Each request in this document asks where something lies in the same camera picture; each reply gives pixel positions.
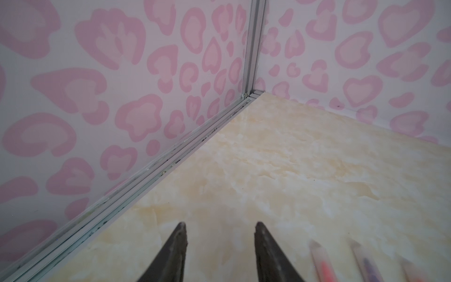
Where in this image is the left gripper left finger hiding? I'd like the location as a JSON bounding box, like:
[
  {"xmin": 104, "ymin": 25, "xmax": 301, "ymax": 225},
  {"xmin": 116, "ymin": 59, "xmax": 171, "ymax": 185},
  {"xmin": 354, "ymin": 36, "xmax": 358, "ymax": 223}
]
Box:
[{"xmin": 137, "ymin": 222, "xmax": 188, "ymax": 282}]

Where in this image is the pink pen group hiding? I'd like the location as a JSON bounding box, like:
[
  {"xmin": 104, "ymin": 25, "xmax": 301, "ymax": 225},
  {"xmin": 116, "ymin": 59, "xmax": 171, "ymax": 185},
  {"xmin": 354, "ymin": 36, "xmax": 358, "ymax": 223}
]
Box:
[{"xmin": 309, "ymin": 240, "xmax": 338, "ymax": 282}]

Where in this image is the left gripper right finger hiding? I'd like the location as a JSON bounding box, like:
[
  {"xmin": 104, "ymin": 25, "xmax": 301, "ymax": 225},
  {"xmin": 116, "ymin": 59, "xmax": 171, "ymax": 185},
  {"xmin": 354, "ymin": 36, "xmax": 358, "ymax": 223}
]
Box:
[{"xmin": 254, "ymin": 222, "xmax": 305, "ymax": 282}]

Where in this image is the left wall bottom rail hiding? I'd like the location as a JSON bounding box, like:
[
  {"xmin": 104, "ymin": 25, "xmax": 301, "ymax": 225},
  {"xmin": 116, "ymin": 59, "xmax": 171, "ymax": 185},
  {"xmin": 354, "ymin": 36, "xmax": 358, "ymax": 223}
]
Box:
[{"xmin": 1, "ymin": 90, "xmax": 263, "ymax": 282}]

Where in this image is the corner vertical frame post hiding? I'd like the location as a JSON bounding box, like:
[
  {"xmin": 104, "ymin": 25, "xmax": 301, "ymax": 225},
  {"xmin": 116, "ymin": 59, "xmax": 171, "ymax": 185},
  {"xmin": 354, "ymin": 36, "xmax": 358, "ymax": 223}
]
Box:
[{"xmin": 242, "ymin": 0, "xmax": 268, "ymax": 99}]

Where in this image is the orange pen group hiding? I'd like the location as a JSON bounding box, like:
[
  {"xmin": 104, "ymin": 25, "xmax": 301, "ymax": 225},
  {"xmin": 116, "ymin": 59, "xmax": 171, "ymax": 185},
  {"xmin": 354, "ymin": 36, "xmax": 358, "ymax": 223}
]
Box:
[{"xmin": 397, "ymin": 256, "xmax": 431, "ymax": 282}]

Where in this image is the purple pen group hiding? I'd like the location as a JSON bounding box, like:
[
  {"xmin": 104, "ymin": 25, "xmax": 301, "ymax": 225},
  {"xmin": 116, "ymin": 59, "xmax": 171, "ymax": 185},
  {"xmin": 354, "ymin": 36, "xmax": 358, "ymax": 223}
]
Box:
[{"xmin": 350, "ymin": 239, "xmax": 384, "ymax": 282}]

